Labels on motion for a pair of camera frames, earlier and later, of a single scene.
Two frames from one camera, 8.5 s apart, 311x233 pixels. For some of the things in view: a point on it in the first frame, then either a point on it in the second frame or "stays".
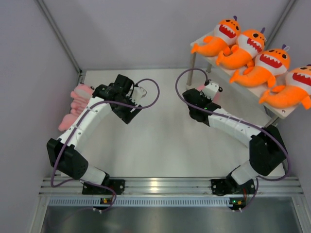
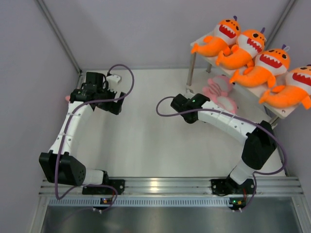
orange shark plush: [250, 43] stays
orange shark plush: [226, 35] stays
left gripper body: [124, 112] -> [112, 107]
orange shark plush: [268, 63] stays
